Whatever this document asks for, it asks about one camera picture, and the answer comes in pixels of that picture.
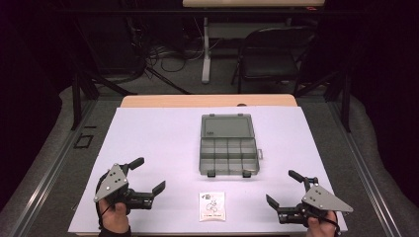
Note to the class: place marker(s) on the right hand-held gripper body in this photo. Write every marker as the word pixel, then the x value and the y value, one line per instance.
pixel 316 200

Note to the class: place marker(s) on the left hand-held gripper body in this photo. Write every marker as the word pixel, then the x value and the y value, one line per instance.
pixel 112 184

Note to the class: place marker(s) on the person's right hand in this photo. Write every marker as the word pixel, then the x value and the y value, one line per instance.
pixel 321 227

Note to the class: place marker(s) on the person's left hand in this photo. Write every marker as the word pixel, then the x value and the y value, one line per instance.
pixel 115 219

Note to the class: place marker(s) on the white table mat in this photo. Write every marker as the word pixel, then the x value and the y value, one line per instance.
pixel 171 141

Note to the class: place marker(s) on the small white printed packet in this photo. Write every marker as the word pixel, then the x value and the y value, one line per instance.
pixel 212 206

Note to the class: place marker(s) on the clear grey compartment box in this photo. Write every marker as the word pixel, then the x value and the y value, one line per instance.
pixel 228 144

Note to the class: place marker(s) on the wooden table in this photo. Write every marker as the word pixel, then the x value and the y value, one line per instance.
pixel 184 100

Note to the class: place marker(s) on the black metal stand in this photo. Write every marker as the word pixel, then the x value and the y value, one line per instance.
pixel 345 95
pixel 76 98

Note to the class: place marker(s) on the black folding chair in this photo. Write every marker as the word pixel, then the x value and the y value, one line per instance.
pixel 270 62

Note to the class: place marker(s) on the white-legged background desk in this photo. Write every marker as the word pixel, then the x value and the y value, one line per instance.
pixel 230 30

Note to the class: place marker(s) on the metal floor rail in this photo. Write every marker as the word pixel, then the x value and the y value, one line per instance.
pixel 49 171
pixel 365 164

